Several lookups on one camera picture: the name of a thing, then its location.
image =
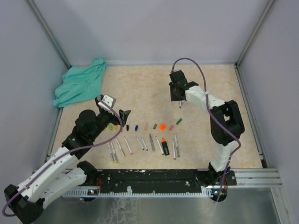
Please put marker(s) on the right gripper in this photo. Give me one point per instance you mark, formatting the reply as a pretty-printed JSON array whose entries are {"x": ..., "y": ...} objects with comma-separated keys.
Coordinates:
[{"x": 173, "y": 97}]

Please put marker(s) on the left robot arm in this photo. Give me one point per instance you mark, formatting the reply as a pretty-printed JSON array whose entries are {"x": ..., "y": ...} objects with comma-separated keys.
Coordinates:
[{"x": 64, "y": 170}]

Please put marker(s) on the orange highlighter cap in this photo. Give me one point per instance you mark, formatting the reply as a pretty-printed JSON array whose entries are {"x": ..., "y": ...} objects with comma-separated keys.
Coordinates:
[{"x": 162, "y": 127}]

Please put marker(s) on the black orange highlighter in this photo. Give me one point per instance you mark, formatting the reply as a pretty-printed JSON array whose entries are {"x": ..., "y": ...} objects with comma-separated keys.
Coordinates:
[{"x": 165, "y": 147}]

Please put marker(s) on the purple cap pen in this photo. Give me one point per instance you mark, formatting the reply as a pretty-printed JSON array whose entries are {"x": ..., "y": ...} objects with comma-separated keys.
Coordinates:
[{"x": 151, "y": 142}]

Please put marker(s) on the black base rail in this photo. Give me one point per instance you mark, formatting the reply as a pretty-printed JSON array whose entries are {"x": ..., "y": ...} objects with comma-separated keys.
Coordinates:
[{"x": 153, "y": 180}]

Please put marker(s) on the teal cloth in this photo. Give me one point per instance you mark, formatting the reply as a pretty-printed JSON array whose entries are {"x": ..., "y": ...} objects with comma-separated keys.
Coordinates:
[{"x": 80, "y": 84}]

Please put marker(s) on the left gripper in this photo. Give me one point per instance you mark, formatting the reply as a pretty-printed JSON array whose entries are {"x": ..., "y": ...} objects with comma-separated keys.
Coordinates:
[{"x": 123, "y": 115}]

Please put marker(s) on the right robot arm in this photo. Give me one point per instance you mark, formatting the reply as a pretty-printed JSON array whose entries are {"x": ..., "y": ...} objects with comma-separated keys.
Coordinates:
[{"x": 226, "y": 122}]

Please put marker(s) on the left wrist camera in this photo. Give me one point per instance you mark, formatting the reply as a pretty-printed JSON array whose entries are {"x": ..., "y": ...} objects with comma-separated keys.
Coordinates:
[{"x": 105, "y": 102}]

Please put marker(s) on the pink cap pen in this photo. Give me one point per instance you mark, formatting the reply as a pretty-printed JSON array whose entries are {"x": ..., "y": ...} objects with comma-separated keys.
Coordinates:
[
  {"x": 174, "y": 149},
  {"x": 128, "y": 145}
]

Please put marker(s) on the yellow cap marker pen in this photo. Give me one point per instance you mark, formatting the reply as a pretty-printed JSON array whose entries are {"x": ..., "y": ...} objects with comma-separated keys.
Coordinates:
[{"x": 121, "y": 149}]

